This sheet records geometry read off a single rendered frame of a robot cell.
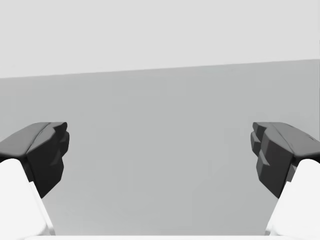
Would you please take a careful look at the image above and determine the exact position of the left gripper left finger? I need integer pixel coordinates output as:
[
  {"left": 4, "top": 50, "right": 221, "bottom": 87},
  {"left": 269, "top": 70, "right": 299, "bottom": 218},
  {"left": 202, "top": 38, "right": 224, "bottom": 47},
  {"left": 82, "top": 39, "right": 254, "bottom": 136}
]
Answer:
[{"left": 0, "top": 121, "right": 71, "bottom": 237}]

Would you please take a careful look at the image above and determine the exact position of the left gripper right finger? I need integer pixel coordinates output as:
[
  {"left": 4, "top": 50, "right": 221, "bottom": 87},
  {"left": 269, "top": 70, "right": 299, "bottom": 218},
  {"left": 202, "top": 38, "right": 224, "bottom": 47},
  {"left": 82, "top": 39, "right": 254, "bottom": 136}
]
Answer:
[{"left": 250, "top": 121, "right": 320, "bottom": 237}]

